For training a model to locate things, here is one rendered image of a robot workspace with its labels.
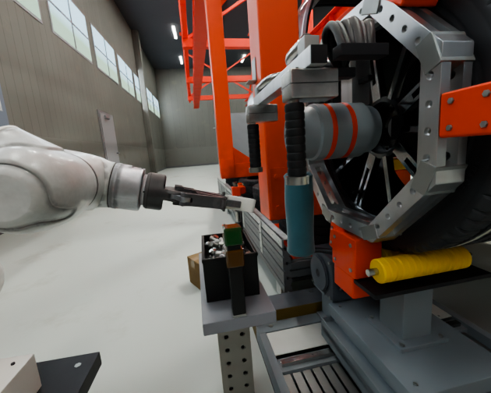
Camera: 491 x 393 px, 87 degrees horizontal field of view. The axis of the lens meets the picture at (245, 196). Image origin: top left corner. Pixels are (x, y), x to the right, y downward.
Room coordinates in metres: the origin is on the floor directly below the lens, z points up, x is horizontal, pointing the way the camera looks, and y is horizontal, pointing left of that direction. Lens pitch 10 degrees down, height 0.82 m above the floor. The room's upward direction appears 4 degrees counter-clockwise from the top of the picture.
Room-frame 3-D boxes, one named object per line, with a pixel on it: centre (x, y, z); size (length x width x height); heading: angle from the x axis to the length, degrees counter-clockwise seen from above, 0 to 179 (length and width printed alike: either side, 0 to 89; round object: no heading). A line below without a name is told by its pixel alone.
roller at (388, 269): (0.60, -0.42, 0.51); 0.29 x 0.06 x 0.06; 100
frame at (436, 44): (0.70, -0.30, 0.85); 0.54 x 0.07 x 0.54; 10
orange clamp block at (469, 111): (0.39, -0.36, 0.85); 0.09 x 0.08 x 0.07; 10
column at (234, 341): (0.77, 0.08, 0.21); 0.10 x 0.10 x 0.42; 10
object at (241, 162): (3.11, -0.14, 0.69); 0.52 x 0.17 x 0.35; 100
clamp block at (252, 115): (0.83, -0.07, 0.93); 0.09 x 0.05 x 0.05; 100
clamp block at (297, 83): (0.50, -0.13, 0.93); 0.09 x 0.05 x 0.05; 100
